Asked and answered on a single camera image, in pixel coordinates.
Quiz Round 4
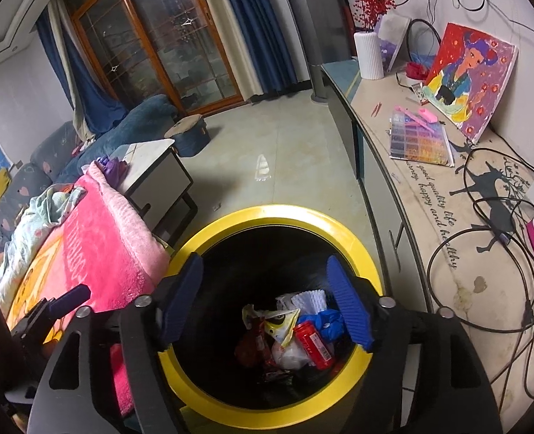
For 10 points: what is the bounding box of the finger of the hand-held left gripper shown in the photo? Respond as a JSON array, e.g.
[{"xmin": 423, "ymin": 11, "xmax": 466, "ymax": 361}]
[{"xmin": 49, "ymin": 285, "xmax": 91, "ymax": 316}]

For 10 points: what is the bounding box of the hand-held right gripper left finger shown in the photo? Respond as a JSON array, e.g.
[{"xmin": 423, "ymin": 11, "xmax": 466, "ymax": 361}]
[{"xmin": 27, "ymin": 253, "xmax": 204, "ymax": 434}]

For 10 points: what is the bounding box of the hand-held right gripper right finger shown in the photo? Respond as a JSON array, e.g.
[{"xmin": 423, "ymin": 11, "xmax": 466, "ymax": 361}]
[{"xmin": 326, "ymin": 255, "xmax": 503, "ymax": 434}]

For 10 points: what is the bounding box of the blue rubber glove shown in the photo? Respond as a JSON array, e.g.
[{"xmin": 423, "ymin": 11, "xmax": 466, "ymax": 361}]
[{"xmin": 303, "ymin": 309, "xmax": 346, "ymax": 343}]

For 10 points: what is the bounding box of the white foam net sleeve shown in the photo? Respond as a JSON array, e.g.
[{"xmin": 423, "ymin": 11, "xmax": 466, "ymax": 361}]
[{"xmin": 276, "ymin": 288, "xmax": 328, "ymax": 316}]

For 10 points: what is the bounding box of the red drink can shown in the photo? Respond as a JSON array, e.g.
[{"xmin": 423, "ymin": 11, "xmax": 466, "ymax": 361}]
[{"xmin": 293, "ymin": 320, "xmax": 336, "ymax": 370}]

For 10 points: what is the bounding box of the yellow and white snack packet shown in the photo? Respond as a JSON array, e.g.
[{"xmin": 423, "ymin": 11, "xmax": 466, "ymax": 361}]
[{"xmin": 242, "ymin": 304, "xmax": 301, "ymax": 346}]

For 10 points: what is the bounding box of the clear plastic bag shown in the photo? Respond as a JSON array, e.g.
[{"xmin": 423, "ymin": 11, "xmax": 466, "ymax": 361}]
[{"xmin": 271, "ymin": 339, "xmax": 313, "ymax": 370}]

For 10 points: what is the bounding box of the red crinkled packet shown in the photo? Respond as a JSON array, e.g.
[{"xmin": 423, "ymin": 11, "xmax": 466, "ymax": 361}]
[{"xmin": 234, "ymin": 325, "xmax": 272, "ymax": 371}]

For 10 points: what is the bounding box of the yellow-rimmed black trash bin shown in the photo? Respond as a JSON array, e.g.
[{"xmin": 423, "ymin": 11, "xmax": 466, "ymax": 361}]
[{"xmin": 156, "ymin": 205, "xmax": 387, "ymax": 430}]

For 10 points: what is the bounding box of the pink plush blanket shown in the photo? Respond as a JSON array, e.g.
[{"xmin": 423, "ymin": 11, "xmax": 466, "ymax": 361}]
[{"xmin": 5, "ymin": 163, "xmax": 170, "ymax": 417}]

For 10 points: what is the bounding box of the light green quilt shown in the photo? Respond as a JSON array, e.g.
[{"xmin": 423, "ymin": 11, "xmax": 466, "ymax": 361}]
[{"xmin": 0, "ymin": 184, "xmax": 87, "ymax": 299}]

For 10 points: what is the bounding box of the white coffee table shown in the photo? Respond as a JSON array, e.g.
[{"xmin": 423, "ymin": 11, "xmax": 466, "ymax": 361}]
[{"xmin": 84, "ymin": 138, "xmax": 199, "ymax": 240}]

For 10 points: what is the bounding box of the purple cloth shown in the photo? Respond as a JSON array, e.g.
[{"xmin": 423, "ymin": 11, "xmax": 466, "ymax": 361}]
[{"xmin": 94, "ymin": 154, "xmax": 127, "ymax": 186}]

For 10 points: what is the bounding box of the round blue stool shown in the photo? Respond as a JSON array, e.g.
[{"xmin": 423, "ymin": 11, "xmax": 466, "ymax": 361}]
[{"xmin": 164, "ymin": 114, "xmax": 211, "ymax": 158}]

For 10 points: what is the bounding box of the colourful bead organizer box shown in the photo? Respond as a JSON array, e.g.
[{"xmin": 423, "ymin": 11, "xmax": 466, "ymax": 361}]
[{"xmin": 388, "ymin": 113, "xmax": 456, "ymax": 168}]

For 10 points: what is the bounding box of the blue heart-print sofa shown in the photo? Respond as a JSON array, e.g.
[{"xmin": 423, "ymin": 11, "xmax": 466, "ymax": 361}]
[{"xmin": 0, "ymin": 94, "xmax": 179, "ymax": 254}]

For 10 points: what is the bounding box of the pink plastic tool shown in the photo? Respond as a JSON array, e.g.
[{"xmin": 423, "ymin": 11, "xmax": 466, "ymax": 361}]
[{"xmin": 393, "ymin": 105, "xmax": 440, "ymax": 128}]

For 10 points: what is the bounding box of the blue curtain with beige lining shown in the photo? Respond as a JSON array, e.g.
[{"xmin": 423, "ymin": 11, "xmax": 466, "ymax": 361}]
[
  {"xmin": 190, "ymin": 0, "xmax": 299, "ymax": 105},
  {"xmin": 34, "ymin": 0, "xmax": 127, "ymax": 141}
]

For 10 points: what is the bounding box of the deer-print table mat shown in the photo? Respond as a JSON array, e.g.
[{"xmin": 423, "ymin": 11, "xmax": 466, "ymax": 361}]
[{"xmin": 346, "ymin": 72, "xmax": 534, "ymax": 434}]

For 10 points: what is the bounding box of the grey television cabinet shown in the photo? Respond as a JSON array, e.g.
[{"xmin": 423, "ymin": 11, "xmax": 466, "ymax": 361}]
[{"xmin": 320, "ymin": 60, "xmax": 534, "ymax": 434}]

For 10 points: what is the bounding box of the white ribbed vase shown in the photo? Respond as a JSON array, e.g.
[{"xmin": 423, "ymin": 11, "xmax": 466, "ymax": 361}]
[{"xmin": 354, "ymin": 31, "xmax": 385, "ymax": 80}]

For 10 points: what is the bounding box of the colourful portrait painting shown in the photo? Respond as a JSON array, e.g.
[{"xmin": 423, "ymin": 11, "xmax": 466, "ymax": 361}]
[{"xmin": 418, "ymin": 22, "xmax": 519, "ymax": 143}]

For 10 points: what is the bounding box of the wooden sliding glass door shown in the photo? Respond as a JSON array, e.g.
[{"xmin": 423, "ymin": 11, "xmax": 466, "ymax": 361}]
[{"xmin": 63, "ymin": 0, "xmax": 245, "ymax": 116}]

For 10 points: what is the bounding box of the small purple canvas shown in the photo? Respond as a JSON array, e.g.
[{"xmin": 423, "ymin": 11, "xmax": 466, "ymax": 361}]
[{"xmin": 375, "ymin": 11, "xmax": 412, "ymax": 75}]

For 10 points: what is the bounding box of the silver standing air conditioner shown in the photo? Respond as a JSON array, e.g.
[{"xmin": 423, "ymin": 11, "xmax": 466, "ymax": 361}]
[{"xmin": 276, "ymin": 0, "xmax": 355, "ymax": 105}]

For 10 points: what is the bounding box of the tangle of black cables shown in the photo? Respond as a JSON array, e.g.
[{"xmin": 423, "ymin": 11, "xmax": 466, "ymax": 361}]
[{"xmin": 427, "ymin": 147, "xmax": 534, "ymax": 401}]

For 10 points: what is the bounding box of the basket with black handle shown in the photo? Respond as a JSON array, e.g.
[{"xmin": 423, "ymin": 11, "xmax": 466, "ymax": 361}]
[{"xmin": 405, "ymin": 18, "xmax": 444, "ymax": 66}]

